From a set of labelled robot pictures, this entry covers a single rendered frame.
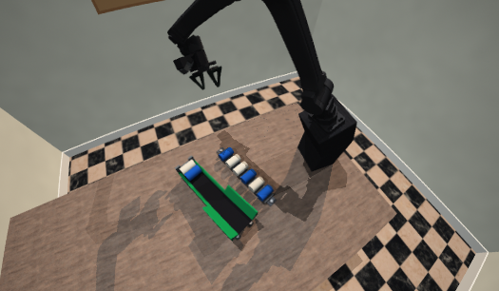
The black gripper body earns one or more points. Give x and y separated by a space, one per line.
204 67

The blue plastic bar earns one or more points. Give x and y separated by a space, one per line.
192 173
265 192
248 176
226 153

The cream plastic cylinder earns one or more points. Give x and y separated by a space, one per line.
240 168

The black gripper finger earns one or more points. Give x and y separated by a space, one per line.
193 78
211 74

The cream plastic bar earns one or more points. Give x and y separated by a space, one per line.
233 161
187 167
256 184

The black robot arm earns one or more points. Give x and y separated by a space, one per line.
293 27

